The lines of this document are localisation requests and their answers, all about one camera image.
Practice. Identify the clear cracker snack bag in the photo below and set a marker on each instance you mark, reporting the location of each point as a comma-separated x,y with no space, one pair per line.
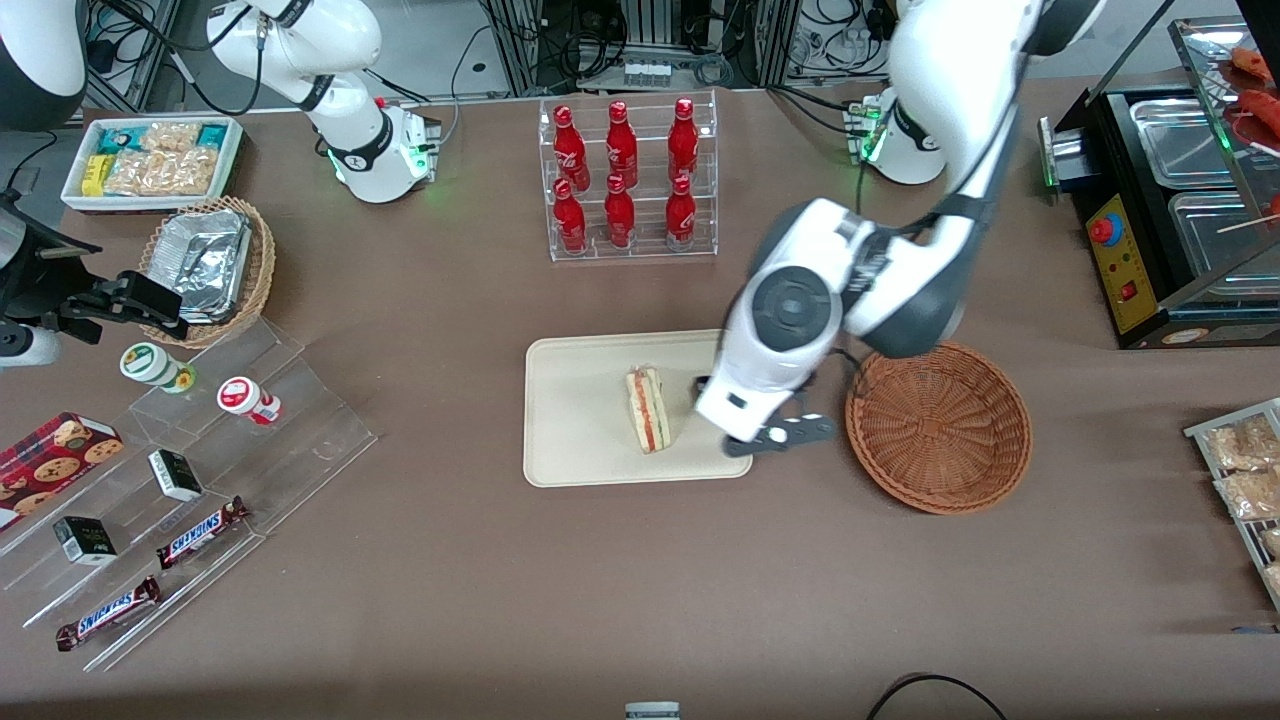
1272,542
1240,445
1250,492
1275,578

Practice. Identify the red plaid cookie box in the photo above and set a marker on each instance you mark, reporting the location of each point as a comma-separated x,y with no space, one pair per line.
50,465

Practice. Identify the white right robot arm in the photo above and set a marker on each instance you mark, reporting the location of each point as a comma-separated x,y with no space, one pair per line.
365,150

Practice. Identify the red sausage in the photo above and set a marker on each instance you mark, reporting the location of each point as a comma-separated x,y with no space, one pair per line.
1252,62
1260,105

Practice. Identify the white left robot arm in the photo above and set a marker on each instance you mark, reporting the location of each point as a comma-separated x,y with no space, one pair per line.
940,80

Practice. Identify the clear acrylic stepped shelf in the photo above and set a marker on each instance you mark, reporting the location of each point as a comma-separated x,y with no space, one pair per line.
300,450

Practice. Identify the small grey device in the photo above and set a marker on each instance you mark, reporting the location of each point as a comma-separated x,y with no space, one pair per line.
652,712

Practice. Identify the clear rice cracker bag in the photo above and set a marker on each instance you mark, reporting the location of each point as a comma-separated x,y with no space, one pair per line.
170,136
160,172

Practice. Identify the Snickers chocolate bar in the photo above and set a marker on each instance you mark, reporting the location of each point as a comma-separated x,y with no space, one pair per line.
200,533
108,613

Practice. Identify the small black carton box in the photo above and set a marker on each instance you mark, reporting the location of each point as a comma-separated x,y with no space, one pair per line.
175,475
85,541

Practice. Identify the white power strip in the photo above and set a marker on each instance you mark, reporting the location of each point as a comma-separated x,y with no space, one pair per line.
647,72

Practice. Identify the light wicker basket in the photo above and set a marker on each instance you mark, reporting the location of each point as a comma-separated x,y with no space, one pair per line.
260,270

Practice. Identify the teal snack packet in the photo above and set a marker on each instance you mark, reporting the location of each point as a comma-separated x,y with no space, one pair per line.
212,134
113,141

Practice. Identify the clear acrylic bottle rack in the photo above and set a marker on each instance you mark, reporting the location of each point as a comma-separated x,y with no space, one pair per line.
652,170

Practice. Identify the silver foil wrapped package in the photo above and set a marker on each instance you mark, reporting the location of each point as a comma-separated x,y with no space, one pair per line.
205,260

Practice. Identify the white rectangular snack bin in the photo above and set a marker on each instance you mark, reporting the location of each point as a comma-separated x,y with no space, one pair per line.
150,204

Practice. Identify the yellow snack packet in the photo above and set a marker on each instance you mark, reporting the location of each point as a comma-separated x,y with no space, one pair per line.
93,176

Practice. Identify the cream rectangular plastic tray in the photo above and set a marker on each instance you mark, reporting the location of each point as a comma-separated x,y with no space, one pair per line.
570,420

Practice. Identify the metal equipment rack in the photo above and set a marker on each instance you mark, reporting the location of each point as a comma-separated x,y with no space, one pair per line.
520,50

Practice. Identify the red lid yogurt cup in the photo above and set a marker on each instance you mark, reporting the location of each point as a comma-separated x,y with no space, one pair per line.
238,394

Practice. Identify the red cola bottle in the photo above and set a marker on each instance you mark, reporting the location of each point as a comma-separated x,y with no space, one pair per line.
569,222
683,140
621,145
681,218
568,145
620,218

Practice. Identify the brown round wicker basket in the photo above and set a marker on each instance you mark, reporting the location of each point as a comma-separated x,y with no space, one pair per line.
940,430

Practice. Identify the tray of packaged snacks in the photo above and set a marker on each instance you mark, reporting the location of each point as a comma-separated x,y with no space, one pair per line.
1196,433

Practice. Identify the bamboo skewer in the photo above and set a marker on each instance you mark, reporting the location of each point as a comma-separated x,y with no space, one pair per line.
1245,224

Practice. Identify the black food warmer appliance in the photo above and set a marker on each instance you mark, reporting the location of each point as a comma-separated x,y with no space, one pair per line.
1105,150

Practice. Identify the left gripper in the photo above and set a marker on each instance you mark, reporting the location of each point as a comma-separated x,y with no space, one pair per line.
703,385

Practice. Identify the green lid sunflower cup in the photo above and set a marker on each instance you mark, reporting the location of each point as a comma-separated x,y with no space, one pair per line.
145,362

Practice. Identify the triangular layered sandwich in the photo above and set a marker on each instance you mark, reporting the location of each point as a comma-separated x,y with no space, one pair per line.
650,415

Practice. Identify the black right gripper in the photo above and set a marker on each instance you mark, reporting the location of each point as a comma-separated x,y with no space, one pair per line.
42,272

